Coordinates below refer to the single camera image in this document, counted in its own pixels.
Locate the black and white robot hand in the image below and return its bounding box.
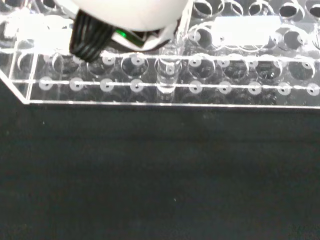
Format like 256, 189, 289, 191
53, 0, 195, 63

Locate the clear test tube rack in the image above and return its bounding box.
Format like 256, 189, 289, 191
0, 0, 320, 110

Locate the black bench cloth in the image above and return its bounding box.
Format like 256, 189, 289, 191
0, 81, 320, 240

